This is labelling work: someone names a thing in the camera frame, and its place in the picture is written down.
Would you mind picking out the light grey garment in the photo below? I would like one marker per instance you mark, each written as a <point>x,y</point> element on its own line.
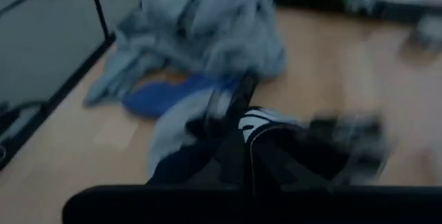
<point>172,127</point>

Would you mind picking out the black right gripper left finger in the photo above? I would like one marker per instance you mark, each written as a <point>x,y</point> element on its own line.
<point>210,165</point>

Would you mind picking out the light blue garment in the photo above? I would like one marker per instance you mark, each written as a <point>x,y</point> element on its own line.
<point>207,27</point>

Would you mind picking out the blue garment with orange print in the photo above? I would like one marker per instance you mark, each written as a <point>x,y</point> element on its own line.
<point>162,96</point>

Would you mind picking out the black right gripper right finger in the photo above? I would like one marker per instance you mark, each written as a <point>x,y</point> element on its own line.
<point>293,161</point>

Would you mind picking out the dark grey garment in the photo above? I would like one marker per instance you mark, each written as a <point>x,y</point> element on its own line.
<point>359,141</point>

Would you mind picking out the black garment with white stripes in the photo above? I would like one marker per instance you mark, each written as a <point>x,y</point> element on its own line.
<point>255,120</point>

